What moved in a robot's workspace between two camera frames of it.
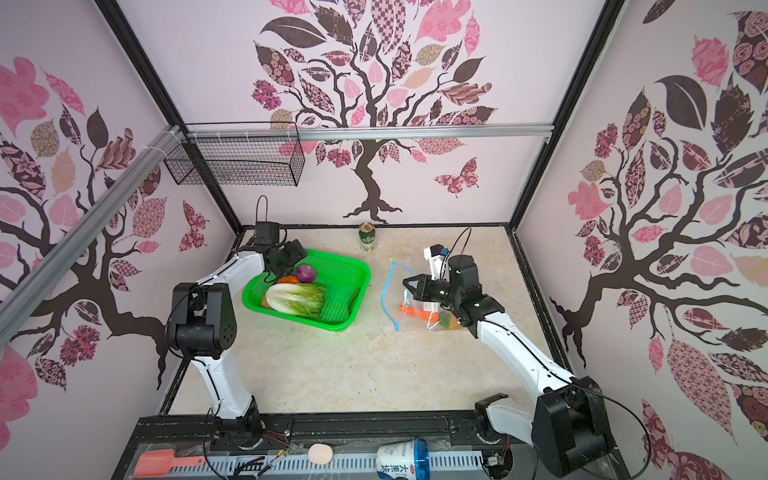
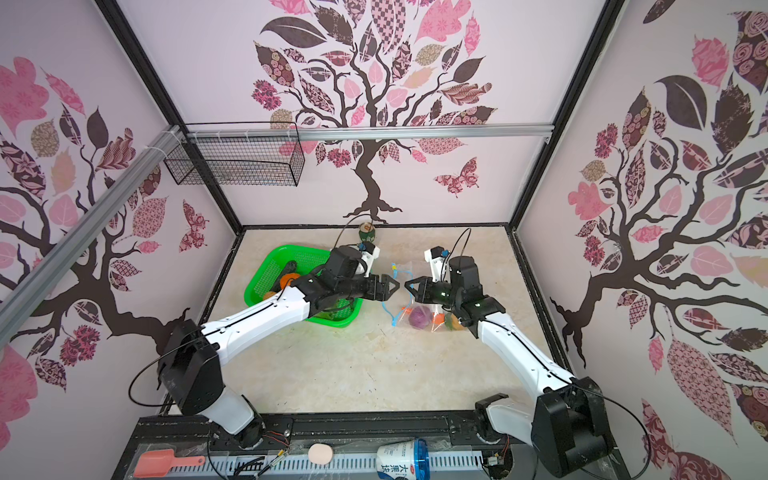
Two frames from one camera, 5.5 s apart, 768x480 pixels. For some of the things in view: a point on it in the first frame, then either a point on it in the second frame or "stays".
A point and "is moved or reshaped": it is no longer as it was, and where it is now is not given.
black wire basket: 240,153 stays
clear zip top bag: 408,313 stays
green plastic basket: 345,280 stays
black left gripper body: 286,255 → 359,286
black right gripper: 423,292 stays
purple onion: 305,273 is moved or reshaped
